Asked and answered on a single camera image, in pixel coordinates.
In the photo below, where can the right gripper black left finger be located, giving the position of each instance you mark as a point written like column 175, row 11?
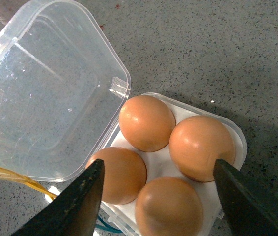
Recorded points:
column 74, row 211

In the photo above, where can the brown egg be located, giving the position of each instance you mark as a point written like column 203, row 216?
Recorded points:
column 125, row 174
column 168, row 206
column 146, row 123
column 196, row 143

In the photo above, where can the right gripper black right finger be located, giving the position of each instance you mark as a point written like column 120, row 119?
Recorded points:
column 250, row 209

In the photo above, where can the yellow rubber band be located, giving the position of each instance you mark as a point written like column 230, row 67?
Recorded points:
column 12, row 176

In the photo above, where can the clear plastic egg box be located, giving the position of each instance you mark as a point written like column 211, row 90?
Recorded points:
column 62, row 82

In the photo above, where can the blue rubber band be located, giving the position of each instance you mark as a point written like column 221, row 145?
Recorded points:
column 106, row 227

